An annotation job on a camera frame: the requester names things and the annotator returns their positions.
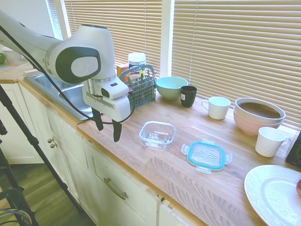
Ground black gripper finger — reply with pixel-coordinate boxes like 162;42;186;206
92;107;104;132
112;119;123;143

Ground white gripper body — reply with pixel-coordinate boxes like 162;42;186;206
82;90;131;123

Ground clear lid with teal seal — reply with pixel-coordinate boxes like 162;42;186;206
180;139;233;174

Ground clear glass food container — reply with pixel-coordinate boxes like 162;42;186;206
138;121;177;151

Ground grey plastic cutlery basket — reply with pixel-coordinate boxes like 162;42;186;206
120;64;158;109

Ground orange cardboard box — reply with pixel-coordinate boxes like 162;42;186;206
116;63;130;78

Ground white lower kitchen cabinets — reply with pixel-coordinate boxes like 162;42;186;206
0;81;205;226

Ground white wipes canister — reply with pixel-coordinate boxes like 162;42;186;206
128;52;148;82

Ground mint green bowl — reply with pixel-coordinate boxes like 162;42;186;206
155;76;190;101

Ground stainless steel sink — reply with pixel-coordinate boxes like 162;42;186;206
23;73;95;120

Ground black cup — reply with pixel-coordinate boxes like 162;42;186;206
180;85;198;108

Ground beige slatted window blind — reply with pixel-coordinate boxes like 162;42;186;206
173;0;301;130
63;0;163;78

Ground white ceramic mug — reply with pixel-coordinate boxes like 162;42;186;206
201;96;232;120
255;126;292;158

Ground narrow beige window blind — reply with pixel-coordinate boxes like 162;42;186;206
46;0;63;40

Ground white pot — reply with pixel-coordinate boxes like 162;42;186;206
2;48;24;66

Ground grey bowl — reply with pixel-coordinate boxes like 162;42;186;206
234;97;286;125

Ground pink bowl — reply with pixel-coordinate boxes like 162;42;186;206
233;107;284;136

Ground white dinner plate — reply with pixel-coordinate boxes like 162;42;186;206
244;164;301;226

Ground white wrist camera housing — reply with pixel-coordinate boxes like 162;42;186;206
101;80;129;100

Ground metal bar cabinet handle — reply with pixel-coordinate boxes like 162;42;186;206
103;178;129;200

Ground black camera tripod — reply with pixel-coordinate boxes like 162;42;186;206
0;83;84;226

